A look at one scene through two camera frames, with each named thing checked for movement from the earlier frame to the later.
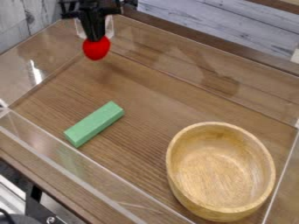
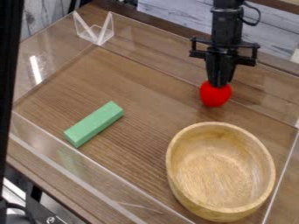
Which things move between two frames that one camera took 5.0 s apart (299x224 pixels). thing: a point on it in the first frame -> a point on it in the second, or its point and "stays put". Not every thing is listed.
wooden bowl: [220, 171] stays put
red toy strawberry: [96, 50] -> [215, 96]
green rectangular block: [92, 126] stays put
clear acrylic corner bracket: [108, 27] stays put
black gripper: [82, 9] -> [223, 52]
